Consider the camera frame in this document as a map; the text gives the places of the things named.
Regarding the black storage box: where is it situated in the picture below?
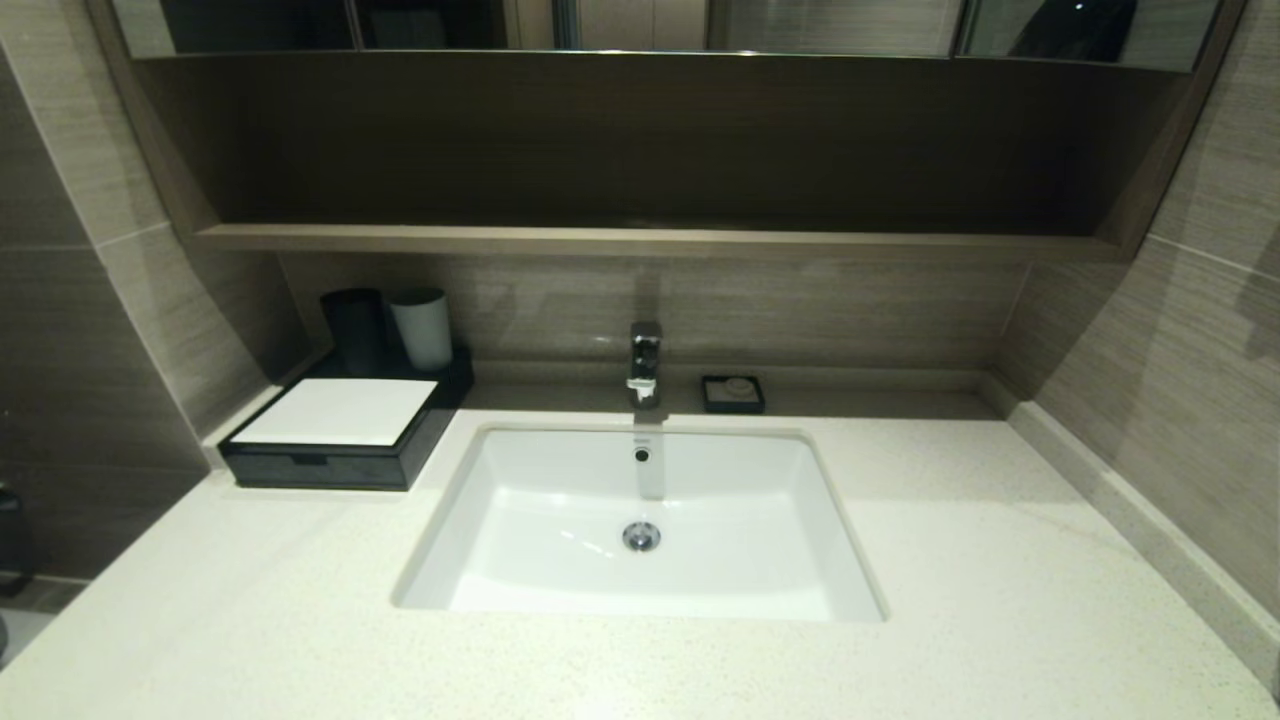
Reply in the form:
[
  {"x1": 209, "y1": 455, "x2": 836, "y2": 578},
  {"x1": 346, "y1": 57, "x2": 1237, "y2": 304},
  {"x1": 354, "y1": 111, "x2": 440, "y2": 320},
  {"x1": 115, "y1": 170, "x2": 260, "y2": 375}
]
[{"x1": 218, "y1": 346, "x2": 475, "y2": 492}]

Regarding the white box lid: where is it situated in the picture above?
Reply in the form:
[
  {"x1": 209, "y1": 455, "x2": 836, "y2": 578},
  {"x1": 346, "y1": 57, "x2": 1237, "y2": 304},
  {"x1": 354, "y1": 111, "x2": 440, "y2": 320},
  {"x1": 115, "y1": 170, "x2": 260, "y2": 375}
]
[{"x1": 230, "y1": 377, "x2": 439, "y2": 447}]

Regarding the black box drawer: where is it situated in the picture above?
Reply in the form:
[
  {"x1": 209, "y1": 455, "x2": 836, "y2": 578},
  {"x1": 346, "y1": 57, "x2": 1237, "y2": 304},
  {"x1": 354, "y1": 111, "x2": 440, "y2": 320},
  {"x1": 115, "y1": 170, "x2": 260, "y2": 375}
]
[{"x1": 222, "y1": 447, "x2": 409, "y2": 492}]

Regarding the chrome faucet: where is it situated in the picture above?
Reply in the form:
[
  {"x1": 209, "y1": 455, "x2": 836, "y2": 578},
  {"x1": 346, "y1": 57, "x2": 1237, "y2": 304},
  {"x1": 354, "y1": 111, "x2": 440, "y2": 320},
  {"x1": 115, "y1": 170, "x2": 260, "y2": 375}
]
[{"x1": 627, "y1": 321, "x2": 664, "y2": 409}]

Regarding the black soap dish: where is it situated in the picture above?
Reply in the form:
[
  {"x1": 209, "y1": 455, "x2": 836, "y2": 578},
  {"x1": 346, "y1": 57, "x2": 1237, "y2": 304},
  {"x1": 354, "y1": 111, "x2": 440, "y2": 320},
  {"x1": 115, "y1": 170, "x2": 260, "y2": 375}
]
[{"x1": 701, "y1": 374, "x2": 767, "y2": 415}]

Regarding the brown wooden shelf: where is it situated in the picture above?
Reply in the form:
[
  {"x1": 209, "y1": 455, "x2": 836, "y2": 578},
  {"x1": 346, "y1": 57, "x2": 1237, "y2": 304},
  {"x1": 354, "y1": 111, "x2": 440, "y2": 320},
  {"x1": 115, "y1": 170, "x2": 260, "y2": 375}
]
[{"x1": 192, "y1": 223, "x2": 1126, "y2": 265}]

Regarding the white sink basin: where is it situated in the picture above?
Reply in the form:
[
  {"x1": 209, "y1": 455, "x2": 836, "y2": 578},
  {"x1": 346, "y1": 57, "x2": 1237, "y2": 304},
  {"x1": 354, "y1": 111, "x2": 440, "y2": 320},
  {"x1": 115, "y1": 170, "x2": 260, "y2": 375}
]
[{"x1": 392, "y1": 422, "x2": 889, "y2": 623}]

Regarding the white cup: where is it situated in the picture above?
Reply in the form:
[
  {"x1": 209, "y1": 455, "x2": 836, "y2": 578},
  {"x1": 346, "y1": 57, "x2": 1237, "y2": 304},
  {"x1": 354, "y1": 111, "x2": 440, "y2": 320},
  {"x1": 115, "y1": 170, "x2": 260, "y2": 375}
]
[{"x1": 389, "y1": 288, "x2": 454, "y2": 373}]

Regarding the black cup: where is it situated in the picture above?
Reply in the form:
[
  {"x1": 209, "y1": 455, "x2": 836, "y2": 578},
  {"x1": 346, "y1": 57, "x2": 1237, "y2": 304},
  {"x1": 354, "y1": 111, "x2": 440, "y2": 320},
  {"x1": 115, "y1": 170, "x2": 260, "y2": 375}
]
[{"x1": 320, "y1": 288, "x2": 387, "y2": 376}]

